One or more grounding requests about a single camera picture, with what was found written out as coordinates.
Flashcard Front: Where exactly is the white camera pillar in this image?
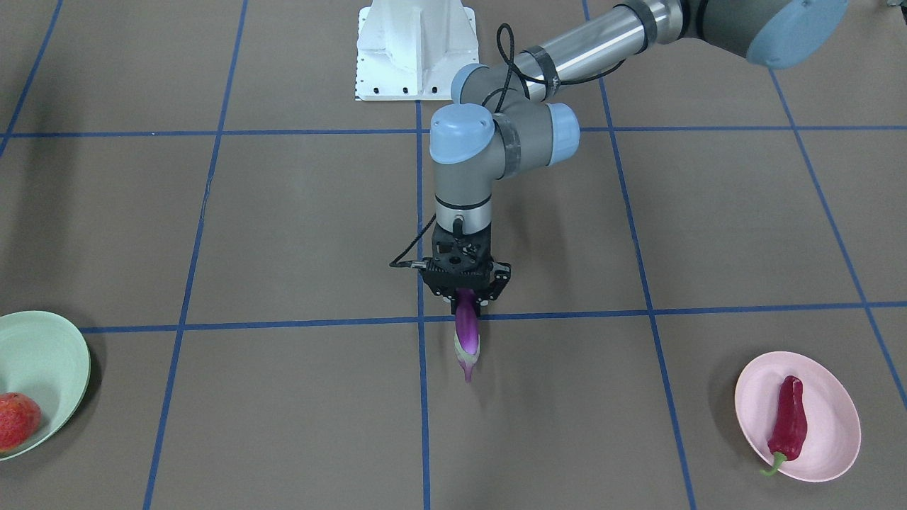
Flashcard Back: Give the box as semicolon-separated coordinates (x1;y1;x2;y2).
354;1;479;101

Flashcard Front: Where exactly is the red pomegranate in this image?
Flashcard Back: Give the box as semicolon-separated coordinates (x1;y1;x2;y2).
1;392;42;454

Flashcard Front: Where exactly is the purple eggplant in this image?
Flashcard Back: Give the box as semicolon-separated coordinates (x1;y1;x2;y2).
454;288;480;383

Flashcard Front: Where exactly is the green plate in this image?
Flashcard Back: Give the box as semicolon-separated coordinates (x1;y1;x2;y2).
1;310;91;461

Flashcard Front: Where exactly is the red chili pepper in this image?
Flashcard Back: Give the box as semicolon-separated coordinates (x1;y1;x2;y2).
761;375;808;477

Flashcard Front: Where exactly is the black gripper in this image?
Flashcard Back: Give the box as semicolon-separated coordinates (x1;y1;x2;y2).
419;225;512;305

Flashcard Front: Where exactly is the pink plate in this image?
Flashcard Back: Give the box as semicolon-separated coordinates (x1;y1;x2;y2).
734;351;862;483

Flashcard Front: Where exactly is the black camera cable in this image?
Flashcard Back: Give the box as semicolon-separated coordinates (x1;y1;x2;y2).
388;216;437;270

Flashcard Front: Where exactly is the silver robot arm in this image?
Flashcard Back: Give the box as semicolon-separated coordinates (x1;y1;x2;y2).
412;1;848;315

